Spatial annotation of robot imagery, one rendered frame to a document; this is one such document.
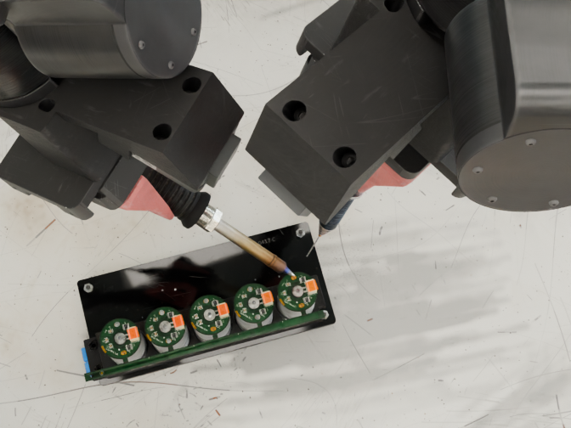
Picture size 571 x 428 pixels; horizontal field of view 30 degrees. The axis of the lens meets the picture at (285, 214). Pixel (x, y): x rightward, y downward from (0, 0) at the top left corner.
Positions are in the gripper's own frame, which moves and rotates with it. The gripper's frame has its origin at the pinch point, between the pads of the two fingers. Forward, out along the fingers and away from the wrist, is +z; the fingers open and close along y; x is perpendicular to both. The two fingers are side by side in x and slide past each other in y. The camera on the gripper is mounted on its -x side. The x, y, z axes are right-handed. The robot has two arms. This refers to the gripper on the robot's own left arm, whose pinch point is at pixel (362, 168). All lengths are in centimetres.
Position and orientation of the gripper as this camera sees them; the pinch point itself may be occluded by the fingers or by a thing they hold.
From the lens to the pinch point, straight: 55.5
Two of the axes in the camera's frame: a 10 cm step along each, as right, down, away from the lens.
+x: 6.5, -5.8, 4.9
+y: 7.2, 6.8, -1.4
